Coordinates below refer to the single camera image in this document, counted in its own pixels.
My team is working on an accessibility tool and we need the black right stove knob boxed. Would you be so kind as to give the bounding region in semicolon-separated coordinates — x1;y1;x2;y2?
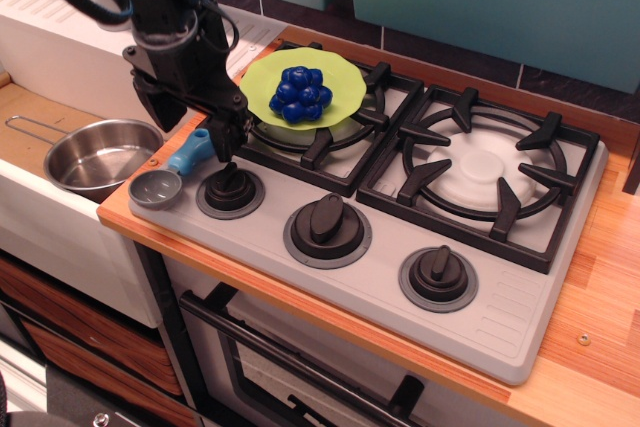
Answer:
398;245;479;314

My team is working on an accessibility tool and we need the black middle stove knob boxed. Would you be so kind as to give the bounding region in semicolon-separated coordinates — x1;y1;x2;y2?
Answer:
283;193;373;270

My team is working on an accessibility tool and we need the stainless steel pot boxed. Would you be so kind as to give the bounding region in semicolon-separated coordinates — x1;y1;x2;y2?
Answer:
5;115;164;203

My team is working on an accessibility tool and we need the wooden drawer front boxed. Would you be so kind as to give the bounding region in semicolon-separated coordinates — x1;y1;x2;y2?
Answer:
1;252;197;426

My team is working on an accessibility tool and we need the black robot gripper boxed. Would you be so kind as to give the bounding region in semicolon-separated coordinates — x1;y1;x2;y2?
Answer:
123;21;250;162

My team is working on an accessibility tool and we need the lime green plastic plate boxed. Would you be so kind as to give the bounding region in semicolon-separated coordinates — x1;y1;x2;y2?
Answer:
240;47;367;131

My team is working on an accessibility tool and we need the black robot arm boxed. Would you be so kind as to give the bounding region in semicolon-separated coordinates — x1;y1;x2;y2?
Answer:
65;0;253;162

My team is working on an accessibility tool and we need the black right burner grate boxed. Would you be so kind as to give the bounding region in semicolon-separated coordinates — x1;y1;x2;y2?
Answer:
357;85;608;274

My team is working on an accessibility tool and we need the blue grey toy spoon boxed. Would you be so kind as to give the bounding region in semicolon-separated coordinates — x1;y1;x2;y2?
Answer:
128;128;215;211

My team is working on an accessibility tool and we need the black left burner grate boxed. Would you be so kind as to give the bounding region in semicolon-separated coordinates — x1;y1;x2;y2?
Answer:
235;59;423;197

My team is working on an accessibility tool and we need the black burner grate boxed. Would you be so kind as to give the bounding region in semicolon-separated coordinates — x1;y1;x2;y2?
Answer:
357;85;608;274
235;59;423;197

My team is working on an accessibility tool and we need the black left stove knob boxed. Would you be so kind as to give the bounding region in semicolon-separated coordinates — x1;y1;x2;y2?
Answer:
196;162;265;220

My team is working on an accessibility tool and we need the black stove knob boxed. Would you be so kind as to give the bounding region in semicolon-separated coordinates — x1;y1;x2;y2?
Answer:
398;245;479;314
196;162;265;220
283;193;373;270

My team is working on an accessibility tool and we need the oven door with handle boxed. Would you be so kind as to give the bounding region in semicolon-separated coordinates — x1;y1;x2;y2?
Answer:
179;284;510;426

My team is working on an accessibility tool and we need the grey toy faucet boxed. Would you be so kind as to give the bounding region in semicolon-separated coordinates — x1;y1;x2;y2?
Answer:
93;0;133;31

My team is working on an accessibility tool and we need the grey toy stove top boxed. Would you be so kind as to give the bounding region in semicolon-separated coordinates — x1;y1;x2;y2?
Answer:
130;83;579;385

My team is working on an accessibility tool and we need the blue toy blueberry cluster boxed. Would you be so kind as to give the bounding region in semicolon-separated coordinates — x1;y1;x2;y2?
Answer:
269;66;333;125

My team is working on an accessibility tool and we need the white toy sink unit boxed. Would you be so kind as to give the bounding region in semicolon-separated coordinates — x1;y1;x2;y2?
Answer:
0;0;289;329

